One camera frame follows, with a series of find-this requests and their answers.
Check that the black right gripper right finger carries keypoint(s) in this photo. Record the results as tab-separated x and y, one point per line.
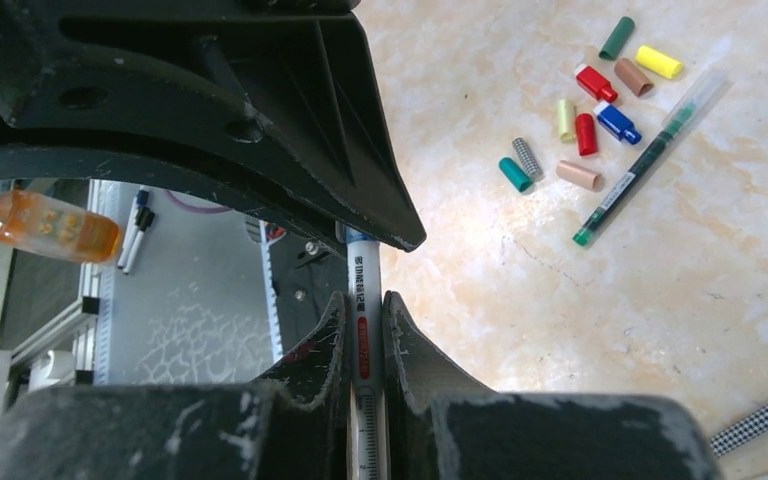
445	424

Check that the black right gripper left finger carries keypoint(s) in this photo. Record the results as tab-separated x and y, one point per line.
287	423

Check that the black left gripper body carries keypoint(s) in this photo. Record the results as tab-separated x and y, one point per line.
271	108

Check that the clear blue long-nib marker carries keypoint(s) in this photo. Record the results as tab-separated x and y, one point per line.
368	435

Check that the teal pen cap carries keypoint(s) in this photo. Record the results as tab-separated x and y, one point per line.
515	174

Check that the grey pen cap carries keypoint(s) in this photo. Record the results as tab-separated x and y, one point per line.
527	158

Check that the peach pen cap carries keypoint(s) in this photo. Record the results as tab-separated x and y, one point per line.
579	175

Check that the pale green pen cap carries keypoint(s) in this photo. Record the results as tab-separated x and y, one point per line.
565	120

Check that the red pen cap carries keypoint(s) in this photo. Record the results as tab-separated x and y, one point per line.
587	142

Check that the red white clip cap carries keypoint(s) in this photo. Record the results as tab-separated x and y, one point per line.
595	84

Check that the checkered pattern pen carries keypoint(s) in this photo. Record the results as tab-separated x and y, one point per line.
740	433

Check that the blue pen cap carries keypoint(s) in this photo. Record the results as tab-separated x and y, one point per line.
616	123

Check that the dark green pen cap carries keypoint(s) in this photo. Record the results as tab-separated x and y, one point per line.
617	39

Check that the brown pen cap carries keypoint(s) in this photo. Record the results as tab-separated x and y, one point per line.
632	77

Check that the dark grey marker pen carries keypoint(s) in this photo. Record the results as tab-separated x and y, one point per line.
687	113

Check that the yellow pen cap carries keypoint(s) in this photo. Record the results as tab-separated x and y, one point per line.
658	62

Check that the black white background markers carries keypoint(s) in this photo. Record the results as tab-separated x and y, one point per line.
139	203

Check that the orange drink bottle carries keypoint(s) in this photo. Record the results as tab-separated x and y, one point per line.
42	225

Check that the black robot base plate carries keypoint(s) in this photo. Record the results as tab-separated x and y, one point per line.
300	277

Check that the aluminium frame rail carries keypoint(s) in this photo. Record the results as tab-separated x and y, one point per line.
49	305

